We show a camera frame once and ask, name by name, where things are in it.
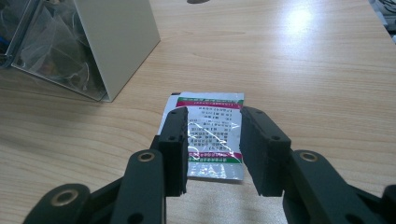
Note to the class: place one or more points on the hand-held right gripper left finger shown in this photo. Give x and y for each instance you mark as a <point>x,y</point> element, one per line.
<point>174,155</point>

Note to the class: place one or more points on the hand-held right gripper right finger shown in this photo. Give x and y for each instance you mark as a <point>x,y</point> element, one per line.
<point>264,155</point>

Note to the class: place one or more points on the pile of clear plastic wrappers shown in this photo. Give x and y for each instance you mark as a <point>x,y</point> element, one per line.
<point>59,53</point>

